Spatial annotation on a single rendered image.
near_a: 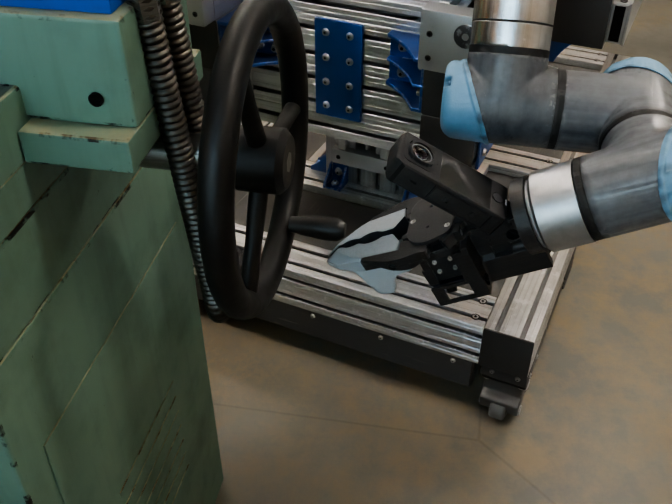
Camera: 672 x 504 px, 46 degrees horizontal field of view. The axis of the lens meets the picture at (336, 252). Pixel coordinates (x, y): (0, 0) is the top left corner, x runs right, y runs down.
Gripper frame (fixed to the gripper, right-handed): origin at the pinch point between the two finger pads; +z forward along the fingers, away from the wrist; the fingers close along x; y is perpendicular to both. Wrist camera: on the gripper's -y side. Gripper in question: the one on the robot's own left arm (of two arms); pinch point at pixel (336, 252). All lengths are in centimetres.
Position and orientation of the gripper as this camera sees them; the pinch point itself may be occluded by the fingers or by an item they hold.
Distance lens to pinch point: 79.3
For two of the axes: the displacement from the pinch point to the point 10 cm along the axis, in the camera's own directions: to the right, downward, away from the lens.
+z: -8.5, 2.5, 4.6
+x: 2.0, -6.6, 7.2
